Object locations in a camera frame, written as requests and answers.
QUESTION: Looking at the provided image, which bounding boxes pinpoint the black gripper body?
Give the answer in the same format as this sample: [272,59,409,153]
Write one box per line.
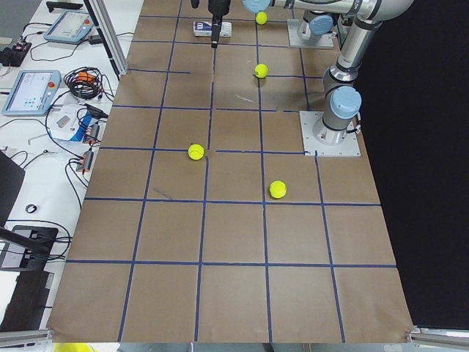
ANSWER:
[207,0,231,17]

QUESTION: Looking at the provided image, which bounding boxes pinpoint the tennis ball can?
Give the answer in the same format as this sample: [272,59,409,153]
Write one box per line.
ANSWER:
[193,21,234,38]

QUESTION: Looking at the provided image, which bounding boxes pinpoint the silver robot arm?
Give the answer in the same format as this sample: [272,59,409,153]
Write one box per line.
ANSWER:
[298,10,334,41]
[243,0,412,146]

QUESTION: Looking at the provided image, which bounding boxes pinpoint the tennis ball near base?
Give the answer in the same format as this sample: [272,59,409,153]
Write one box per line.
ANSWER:
[255,11,268,26]
[269,180,287,199]

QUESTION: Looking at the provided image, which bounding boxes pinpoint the centre tennis ball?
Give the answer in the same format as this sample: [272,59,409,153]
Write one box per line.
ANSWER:
[254,63,269,79]

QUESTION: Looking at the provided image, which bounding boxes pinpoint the tennis ball near loose tape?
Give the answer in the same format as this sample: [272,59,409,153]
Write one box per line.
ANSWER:
[188,144,205,161]

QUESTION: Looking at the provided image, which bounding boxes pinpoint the far teach pendant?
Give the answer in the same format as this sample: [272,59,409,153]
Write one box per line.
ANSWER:
[43,10,94,44]

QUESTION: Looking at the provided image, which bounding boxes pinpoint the teach pendant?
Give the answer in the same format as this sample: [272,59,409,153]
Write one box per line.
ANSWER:
[1,70,62,117]
[43,10,94,44]

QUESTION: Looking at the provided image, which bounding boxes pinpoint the white blue box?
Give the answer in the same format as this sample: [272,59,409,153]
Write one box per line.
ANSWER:
[47,104,92,142]

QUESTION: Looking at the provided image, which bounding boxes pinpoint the near teach pendant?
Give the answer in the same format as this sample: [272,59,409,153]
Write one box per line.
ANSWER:
[1,70,62,117]

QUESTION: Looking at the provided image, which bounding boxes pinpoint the brown paper table cover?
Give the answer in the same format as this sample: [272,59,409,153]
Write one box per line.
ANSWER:
[48,1,413,343]

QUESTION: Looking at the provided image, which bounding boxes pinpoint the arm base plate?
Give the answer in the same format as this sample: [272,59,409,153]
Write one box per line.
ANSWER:
[299,111,361,158]
[287,19,334,50]

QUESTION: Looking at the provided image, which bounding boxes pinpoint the aluminium frame post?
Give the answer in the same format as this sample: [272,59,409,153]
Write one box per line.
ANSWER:
[84,0,128,80]

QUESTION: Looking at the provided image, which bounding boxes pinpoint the coiled black orange cables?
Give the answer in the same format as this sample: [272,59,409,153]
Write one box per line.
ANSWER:
[63,67,114,102]

